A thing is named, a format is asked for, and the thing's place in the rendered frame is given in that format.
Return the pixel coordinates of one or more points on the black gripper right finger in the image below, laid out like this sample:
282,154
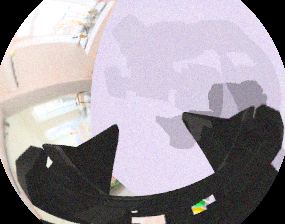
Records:
215,136

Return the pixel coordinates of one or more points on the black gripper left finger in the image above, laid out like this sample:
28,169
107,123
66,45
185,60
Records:
92,160

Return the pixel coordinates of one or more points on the yellow button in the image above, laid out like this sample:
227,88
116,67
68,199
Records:
199,208

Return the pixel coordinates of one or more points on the green button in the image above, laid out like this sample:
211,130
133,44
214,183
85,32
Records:
201,203

